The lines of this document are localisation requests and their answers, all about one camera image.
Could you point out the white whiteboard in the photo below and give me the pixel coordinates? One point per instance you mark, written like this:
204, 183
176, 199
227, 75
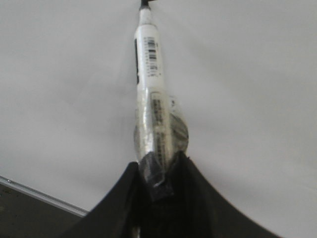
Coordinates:
243, 71

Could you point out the white black whiteboard marker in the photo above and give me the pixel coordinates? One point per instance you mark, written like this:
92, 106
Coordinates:
160, 130

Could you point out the aluminium whiteboard frame rail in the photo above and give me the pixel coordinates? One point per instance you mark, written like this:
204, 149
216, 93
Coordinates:
58, 203

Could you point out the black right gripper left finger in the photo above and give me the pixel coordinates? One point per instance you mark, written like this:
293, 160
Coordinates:
113, 216

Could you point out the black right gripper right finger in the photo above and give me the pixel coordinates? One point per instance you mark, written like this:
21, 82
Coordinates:
183, 204

